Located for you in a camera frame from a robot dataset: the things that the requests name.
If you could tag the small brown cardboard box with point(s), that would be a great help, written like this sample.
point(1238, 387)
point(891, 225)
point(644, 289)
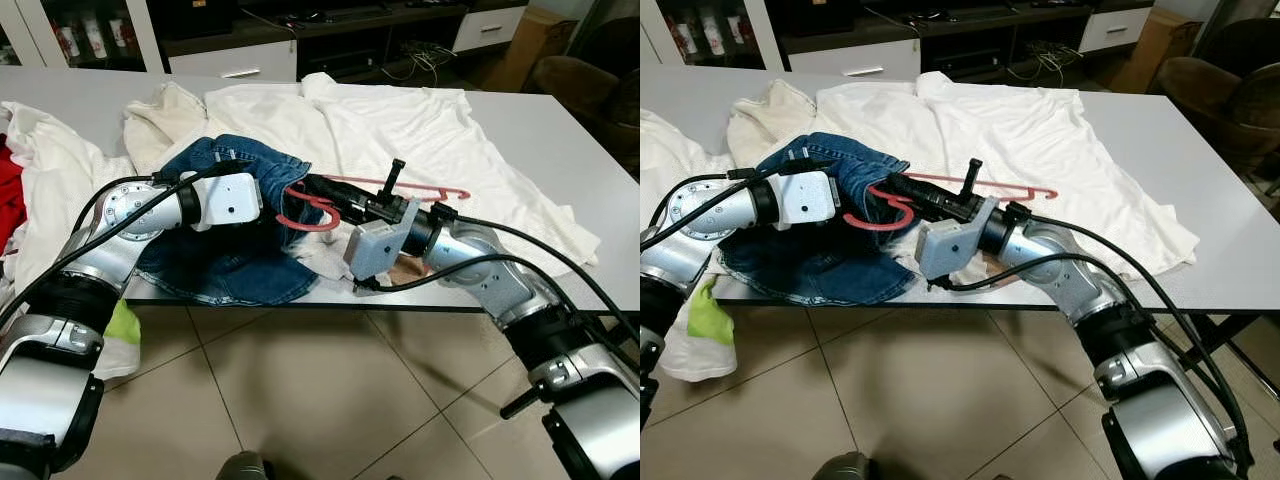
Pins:
point(1155, 55)
point(535, 55)

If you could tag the white t-shirt with green patch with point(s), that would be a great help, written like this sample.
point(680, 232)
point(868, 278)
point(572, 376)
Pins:
point(665, 150)
point(55, 170)

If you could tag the cream knit garment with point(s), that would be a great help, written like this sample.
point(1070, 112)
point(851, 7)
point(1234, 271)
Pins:
point(165, 115)
point(770, 110)

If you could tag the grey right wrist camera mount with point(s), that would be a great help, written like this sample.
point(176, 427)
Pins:
point(950, 245)
point(378, 245)

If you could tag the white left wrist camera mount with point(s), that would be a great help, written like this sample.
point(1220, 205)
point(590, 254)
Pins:
point(232, 198)
point(808, 198)

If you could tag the red plastic hanger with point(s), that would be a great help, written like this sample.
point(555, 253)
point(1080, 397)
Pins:
point(880, 222)
point(310, 222)

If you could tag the white glass door cabinet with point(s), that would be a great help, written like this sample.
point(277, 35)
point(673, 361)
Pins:
point(140, 35)
point(775, 35)

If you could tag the blue denim garment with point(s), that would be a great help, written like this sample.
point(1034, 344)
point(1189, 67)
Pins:
point(820, 275)
point(230, 270)

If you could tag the brown armchair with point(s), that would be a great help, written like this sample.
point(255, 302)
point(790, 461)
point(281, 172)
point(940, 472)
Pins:
point(1220, 95)
point(590, 95)

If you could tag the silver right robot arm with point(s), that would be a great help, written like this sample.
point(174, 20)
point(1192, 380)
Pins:
point(500, 280)
point(1080, 280)

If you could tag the grey table black legs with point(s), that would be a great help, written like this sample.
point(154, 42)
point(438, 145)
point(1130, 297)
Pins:
point(1190, 170)
point(570, 150)

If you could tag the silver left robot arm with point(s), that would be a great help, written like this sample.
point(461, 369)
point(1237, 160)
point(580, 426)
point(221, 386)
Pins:
point(700, 215)
point(110, 230)

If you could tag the black TV stand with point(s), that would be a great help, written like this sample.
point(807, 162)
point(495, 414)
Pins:
point(980, 55)
point(350, 55)

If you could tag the crumpled red garment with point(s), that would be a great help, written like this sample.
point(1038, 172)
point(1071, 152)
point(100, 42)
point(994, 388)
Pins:
point(10, 195)

